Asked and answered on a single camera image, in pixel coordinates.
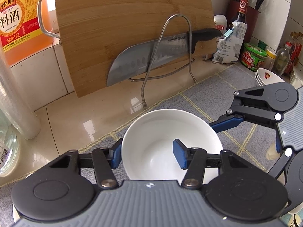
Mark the white plate with stain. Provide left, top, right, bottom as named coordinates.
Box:
left=256, top=68, right=284, bottom=85

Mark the white ceramic bowl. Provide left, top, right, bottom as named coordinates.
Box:
left=122, top=109, right=223, bottom=182

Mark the gloved right hand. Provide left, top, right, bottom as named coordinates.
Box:
left=266, top=143, right=280, bottom=160

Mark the white plate underneath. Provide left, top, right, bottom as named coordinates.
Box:
left=254, top=72, right=263, bottom=86

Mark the white plastic container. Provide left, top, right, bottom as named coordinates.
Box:
left=290, top=66, right=303, bottom=89

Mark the yellow lidded spice jar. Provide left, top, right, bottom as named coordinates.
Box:
left=262, top=48, right=276, bottom=71

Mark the green lidded sauce jar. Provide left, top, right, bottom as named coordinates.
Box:
left=240, top=43, right=267, bottom=72

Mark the clear bottle red cap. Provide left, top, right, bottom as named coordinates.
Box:
left=272, top=41, right=292, bottom=76

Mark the green cap small jar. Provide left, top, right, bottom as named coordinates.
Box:
left=257, top=40, right=267, bottom=50

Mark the red label sauce bottle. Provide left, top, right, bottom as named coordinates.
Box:
left=284, top=32, right=302, bottom=75

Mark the white plastic seasoning bag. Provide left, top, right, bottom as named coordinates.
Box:
left=212, top=22, right=247, bottom=64

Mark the clear glass liquor bottle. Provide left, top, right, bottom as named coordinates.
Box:
left=0, top=111, right=20, bottom=177

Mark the dark red knife block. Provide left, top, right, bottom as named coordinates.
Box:
left=226, top=0, right=264, bottom=43

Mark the dark soy sauce bottle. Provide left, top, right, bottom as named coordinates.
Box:
left=229, top=0, right=249, bottom=30

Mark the orange cooking wine jug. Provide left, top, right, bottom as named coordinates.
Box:
left=1, top=0, right=54, bottom=66

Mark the bamboo cutting board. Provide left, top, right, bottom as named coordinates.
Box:
left=55, top=0, right=214, bottom=97

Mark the black-handled kitchen knife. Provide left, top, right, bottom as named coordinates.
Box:
left=107, top=28, right=221, bottom=86

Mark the metal wire board rack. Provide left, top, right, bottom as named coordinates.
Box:
left=37, top=0, right=198, bottom=107

